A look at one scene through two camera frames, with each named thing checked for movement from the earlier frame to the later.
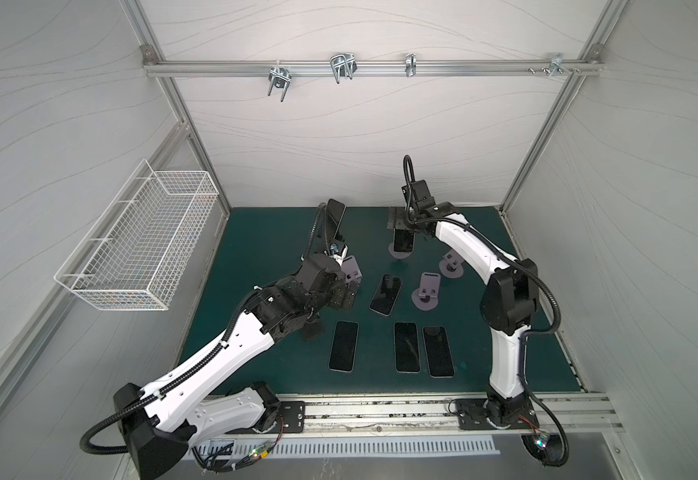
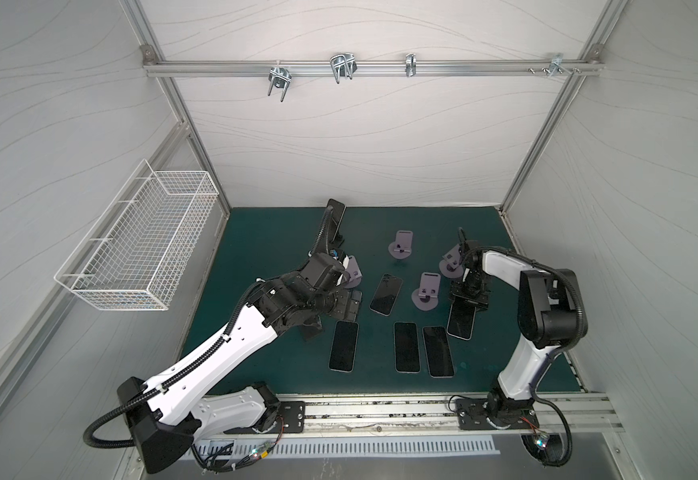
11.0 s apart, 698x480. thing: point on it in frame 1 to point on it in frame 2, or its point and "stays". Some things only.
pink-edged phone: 386,294 stays
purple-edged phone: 438,352 stays
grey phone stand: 451,265 stays
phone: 344,346 stays
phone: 403,240 to 461,319
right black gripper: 406,222 to 471,297
